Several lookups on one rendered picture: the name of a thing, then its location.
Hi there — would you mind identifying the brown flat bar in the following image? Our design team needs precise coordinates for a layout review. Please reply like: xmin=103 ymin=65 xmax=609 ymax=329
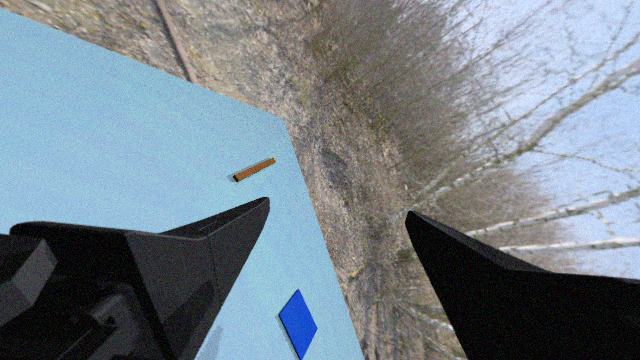
xmin=233 ymin=158 xmax=276 ymax=182

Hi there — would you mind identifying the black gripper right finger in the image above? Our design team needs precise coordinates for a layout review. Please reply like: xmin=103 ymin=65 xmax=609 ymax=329
xmin=405 ymin=210 xmax=640 ymax=360

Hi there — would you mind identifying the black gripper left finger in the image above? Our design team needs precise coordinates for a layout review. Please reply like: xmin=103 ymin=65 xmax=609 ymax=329
xmin=9 ymin=197 xmax=270 ymax=360

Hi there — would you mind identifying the blue flat plate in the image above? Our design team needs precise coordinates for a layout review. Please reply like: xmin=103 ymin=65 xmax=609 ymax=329
xmin=278 ymin=289 xmax=317 ymax=360

